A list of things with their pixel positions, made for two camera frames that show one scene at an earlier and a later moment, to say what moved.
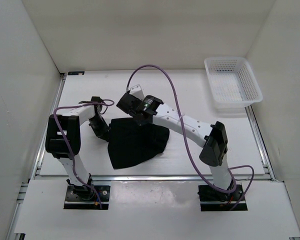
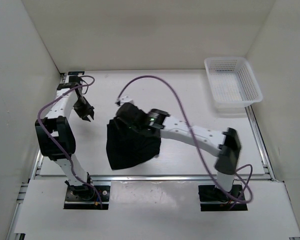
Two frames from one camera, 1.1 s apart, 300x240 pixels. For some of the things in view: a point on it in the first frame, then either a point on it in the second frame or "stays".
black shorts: x=129 y=141 stays
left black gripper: x=101 y=133 -> x=83 y=114
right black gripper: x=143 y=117 -> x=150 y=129
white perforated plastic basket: x=233 y=83 stays
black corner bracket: x=72 y=73 stays
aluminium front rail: x=148 y=178 stays
